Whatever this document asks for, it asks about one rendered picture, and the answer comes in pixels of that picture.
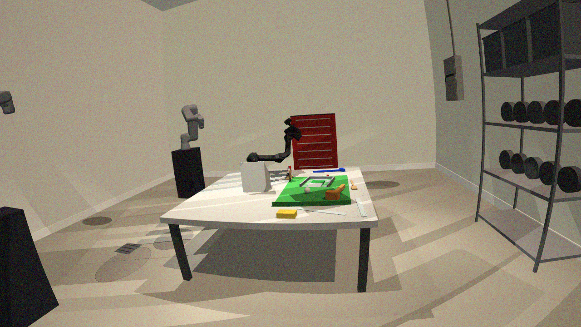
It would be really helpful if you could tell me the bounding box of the yellow rectangular block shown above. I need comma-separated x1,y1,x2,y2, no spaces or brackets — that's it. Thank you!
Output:
276,209,297,219

